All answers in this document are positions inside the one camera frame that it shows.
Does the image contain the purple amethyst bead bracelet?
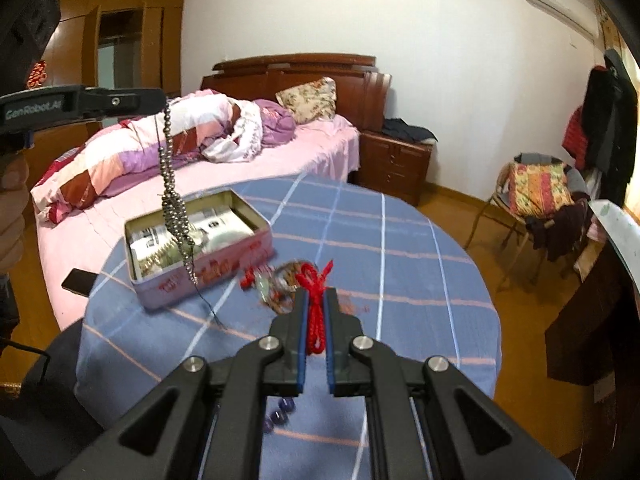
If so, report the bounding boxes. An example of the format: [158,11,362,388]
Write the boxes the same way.
[261,394,298,435]

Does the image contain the silver grey bead necklace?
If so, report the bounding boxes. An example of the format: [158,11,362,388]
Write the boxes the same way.
[154,102,227,331]

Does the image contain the red knotted cord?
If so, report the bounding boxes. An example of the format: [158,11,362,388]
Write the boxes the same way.
[293,259,335,356]

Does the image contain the silver metal bangle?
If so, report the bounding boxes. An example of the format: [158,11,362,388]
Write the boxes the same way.
[270,260,308,295]

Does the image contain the left hand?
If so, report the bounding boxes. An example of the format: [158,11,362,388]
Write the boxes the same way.
[0,154,29,274]

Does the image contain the red paper wardrobe decoration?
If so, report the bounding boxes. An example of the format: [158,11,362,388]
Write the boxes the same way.
[26,60,48,89]

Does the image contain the pink patchwork quilt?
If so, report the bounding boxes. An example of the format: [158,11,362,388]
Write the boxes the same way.
[32,90,264,224]

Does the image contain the pink bed sheet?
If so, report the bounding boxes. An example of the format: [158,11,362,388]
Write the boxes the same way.
[37,116,359,330]

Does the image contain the blue plaid tablecloth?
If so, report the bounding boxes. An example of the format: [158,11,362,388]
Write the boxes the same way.
[75,176,502,479]

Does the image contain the printed paper in tin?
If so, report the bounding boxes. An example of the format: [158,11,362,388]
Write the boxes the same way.
[129,206,254,280]

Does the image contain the wooden bed with headboard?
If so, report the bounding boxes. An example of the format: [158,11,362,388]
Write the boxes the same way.
[32,53,390,327]

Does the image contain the pale jade pendant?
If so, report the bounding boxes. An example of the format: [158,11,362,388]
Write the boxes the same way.
[255,275,271,304]

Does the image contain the small red charm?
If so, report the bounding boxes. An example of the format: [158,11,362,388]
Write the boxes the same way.
[239,266,256,290]

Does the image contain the purple garment on bed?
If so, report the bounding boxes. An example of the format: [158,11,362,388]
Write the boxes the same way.
[254,99,296,148]

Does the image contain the black phone on bed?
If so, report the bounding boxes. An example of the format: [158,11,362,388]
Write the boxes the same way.
[61,269,98,298]

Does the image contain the pink metal tin box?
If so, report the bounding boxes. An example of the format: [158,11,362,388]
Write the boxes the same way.
[124,188,273,310]

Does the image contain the dark desk with cover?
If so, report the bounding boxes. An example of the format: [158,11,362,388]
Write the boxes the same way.
[544,200,639,479]

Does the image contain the floral pillow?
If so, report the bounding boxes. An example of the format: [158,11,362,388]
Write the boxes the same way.
[276,77,337,125]

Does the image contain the dark red garment on chair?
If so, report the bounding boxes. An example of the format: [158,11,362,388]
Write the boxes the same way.
[525,193,590,262]

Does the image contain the wooden chair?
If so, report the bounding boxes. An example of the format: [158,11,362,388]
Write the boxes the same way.
[463,153,590,289]

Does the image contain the wooden nightstand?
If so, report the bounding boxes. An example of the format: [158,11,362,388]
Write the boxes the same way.
[350,131,433,206]

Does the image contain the colourful patchwork cushion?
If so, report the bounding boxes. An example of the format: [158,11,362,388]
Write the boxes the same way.
[508,162,574,219]

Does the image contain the dark clothes on nightstand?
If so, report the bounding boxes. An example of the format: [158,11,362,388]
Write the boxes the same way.
[382,118,438,144]

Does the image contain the hanging dark coats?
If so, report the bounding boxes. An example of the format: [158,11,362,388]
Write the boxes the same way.
[562,49,638,207]

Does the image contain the white air conditioner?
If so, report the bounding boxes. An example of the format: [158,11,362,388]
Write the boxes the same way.
[527,0,600,40]

